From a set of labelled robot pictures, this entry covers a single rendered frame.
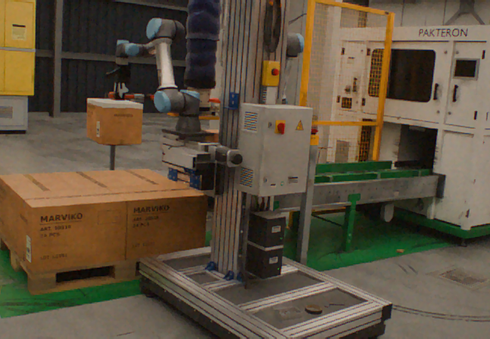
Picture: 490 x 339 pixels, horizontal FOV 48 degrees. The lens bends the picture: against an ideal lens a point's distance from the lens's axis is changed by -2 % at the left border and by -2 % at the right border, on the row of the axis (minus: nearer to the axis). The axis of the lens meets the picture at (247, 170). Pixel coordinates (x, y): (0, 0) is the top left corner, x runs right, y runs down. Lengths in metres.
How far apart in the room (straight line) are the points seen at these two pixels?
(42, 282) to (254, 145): 1.55
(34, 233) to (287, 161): 1.54
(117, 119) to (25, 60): 5.62
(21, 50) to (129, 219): 7.60
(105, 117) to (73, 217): 2.14
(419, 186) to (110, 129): 2.94
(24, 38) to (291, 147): 8.47
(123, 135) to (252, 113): 2.81
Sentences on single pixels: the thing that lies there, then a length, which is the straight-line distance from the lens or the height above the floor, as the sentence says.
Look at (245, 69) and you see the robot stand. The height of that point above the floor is 1.41.
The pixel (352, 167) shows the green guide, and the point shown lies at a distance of 5.33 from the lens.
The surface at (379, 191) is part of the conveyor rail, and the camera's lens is 4.80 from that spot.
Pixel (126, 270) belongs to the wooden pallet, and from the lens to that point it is 3.74.
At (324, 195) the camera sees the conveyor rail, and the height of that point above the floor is 0.50.
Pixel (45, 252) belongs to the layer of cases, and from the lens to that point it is 3.52.
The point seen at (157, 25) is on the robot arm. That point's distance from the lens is 3.21.
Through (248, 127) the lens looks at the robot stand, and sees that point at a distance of 2.93.
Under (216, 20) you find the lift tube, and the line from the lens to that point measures 3.89.
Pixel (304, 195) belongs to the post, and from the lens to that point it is 3.99.
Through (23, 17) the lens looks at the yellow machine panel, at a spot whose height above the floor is 2.12.
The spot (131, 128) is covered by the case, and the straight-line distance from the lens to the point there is 5.58.
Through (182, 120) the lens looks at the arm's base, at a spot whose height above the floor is 1.10.
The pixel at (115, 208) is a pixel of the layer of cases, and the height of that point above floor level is 0.50.
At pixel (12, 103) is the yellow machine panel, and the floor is 0.57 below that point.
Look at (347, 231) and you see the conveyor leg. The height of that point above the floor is 0.19.
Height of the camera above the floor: 1.39
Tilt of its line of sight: 10 degrees down
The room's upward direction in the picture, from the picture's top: 4 degrees clockwise
